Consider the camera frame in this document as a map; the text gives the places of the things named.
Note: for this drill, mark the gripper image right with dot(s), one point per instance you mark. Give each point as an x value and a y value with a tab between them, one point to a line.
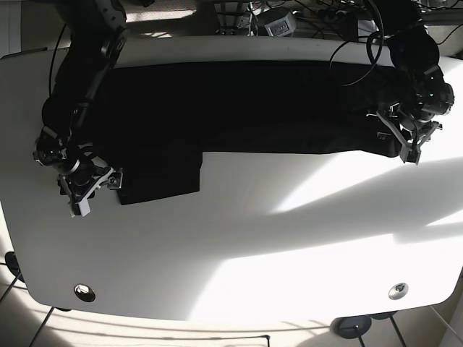
411	132

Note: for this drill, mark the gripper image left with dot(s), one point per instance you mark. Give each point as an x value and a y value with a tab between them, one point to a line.
81	184

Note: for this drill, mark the black T-shirt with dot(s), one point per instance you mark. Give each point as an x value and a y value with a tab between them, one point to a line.
156	122

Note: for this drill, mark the left silver table grommet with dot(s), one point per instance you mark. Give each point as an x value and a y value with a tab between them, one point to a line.
84	293

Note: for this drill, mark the silver table grommet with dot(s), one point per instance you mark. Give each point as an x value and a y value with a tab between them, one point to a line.
398	291
84	293

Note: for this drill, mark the right silver table grommet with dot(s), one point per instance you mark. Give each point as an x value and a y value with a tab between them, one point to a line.
398	291

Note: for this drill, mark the black power box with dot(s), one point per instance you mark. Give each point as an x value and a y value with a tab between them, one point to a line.
276	22

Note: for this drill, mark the round black stand base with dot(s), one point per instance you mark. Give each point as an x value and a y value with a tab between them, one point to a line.
351	327

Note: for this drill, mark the grey wrist camera image right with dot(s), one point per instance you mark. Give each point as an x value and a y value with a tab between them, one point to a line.
410	154

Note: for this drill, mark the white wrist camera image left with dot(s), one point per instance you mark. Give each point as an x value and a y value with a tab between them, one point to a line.
80	209

